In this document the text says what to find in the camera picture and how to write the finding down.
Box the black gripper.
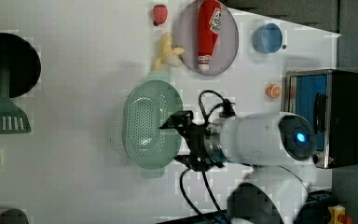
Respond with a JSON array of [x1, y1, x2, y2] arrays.
[[160, 110, 227, 172]]

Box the green plastic strainer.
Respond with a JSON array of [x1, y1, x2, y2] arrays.
[[123, 71, 183, 179]]

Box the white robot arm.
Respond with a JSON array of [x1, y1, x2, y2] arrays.
[[160, 111, 317, 224]]

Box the yellow toy banana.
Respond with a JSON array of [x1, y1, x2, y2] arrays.
[[153, 33, 185, 71]]

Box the orange slice toy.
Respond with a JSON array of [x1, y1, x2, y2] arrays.
[[266, 83, 282, 98]]

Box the grey round plate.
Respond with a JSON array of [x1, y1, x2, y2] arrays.
[[176, 0, 239, 76]]

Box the red ketchup bottle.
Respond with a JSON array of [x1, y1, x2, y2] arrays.
[[198, 0, 222, 71]]

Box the blue cup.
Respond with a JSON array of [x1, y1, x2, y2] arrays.
[[252, 23, 282, 53]]

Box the red toy strawberry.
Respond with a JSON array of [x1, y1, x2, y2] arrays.
[[153, 5, 168, 26]]

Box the black toaster oven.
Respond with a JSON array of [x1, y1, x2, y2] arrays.
[[284, 69, 358, 169]]

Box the green slotted spatula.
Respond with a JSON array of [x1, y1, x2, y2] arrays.
[[0, 68, 32, 134]]

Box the grey round object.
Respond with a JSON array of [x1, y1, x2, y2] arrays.
[[0, 209, 29, 224]]

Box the black round pan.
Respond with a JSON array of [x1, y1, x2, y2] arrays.
[[0, 33, 42, 98]]

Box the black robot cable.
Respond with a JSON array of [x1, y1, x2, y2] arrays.
[[179, 90, 237, 224]]

